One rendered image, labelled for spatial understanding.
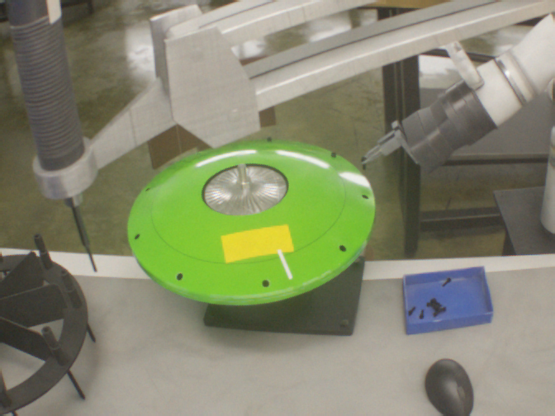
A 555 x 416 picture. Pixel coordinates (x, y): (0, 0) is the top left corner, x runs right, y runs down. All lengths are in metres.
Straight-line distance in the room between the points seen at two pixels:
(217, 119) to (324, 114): 2.73
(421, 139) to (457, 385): 0.30
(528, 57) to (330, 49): 0.37
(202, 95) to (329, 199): 0.44
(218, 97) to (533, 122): 2.32
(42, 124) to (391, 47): 0.25
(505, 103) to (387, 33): 0.33
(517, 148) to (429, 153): 1.70
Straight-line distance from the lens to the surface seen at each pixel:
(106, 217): 2.78
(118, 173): 3.02
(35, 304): 0.93
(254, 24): 0.45
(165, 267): 0.83
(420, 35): 0.51
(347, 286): 0.98
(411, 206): 2.27
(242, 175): 0.87
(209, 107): 0.46
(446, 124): 0.82
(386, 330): 0.93
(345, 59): 0.49
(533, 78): 0.82
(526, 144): 2.55
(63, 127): 0.45
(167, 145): 1.67
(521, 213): 1.25
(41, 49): 0.42
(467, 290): 0.99
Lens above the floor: 1.60
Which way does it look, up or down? 37 degrees down
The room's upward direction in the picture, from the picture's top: 7 degrees counter-clockwise
